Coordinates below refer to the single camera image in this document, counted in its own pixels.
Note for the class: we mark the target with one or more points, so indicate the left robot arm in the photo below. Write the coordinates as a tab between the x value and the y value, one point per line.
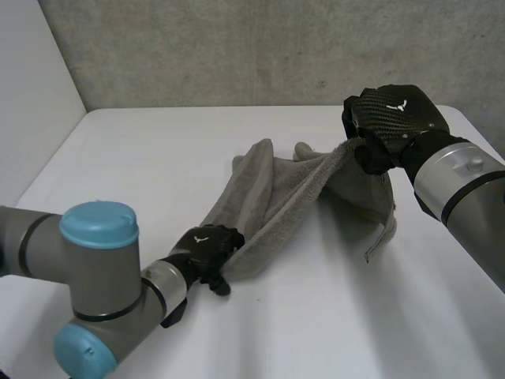
90	284

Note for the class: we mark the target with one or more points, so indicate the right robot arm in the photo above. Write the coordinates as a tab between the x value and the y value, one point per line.
461	205

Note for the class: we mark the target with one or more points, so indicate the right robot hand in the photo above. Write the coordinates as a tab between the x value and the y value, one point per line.
388	114

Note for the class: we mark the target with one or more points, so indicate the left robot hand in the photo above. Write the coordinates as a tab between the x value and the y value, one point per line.
205	246

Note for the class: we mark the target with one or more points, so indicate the grey towel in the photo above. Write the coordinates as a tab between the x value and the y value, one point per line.
284	201

